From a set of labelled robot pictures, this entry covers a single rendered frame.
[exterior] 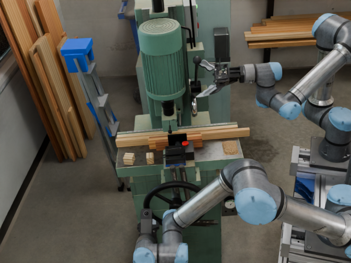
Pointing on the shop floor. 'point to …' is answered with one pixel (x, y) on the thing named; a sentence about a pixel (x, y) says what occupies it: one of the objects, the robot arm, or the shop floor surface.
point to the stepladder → (94, 97)
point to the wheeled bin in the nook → (129, 14)
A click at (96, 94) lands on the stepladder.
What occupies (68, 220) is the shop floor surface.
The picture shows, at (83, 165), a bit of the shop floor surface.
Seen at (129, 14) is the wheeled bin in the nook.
